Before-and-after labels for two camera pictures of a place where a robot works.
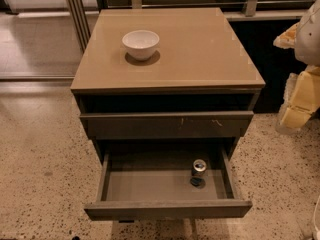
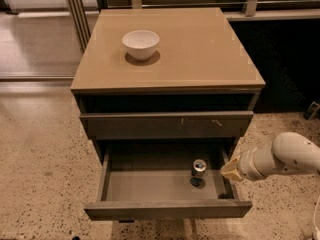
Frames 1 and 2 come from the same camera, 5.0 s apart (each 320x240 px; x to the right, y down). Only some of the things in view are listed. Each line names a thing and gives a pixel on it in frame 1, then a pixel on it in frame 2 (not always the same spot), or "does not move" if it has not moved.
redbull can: [199, 168] does not move
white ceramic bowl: [141, 44] does not move
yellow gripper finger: [302, 99] → [255, 164]
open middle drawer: [147, 184] does not move
